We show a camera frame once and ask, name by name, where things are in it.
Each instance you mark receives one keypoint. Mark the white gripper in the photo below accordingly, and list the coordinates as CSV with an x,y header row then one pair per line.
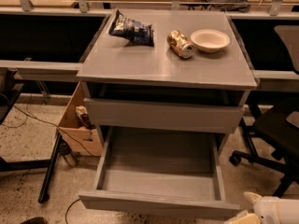
x,y
267,209

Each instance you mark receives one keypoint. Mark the grey drawer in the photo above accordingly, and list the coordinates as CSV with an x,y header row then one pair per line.
x,y
156,172
164,116

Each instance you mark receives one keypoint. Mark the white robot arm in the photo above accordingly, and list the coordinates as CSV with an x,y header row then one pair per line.
x,y
288,211

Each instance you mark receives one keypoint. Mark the grey drawer cabinet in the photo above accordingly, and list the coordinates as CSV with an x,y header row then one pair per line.
x,y
119,70

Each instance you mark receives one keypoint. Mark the black office chair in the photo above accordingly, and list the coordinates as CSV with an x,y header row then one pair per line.
x,y
273,142

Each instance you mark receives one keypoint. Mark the white paper bowl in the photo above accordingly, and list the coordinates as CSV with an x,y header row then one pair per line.
x,y
210,41

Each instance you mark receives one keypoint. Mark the cardboard box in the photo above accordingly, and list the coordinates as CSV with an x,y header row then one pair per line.
x,y
81,140

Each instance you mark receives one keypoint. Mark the gold soda can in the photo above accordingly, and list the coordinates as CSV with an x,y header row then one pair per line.
x,y
180,44

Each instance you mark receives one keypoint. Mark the crumpled snack wrapper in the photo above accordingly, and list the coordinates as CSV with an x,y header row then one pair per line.
x,y
83,116

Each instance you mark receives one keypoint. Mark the metal bottle on floor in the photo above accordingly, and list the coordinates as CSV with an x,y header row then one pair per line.
x,y
66,152

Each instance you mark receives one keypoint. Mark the grey metal railing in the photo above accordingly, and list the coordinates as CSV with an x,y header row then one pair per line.
x,y
85,6

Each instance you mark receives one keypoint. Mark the blue chip bag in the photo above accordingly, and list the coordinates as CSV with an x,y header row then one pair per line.
x,y
134,31

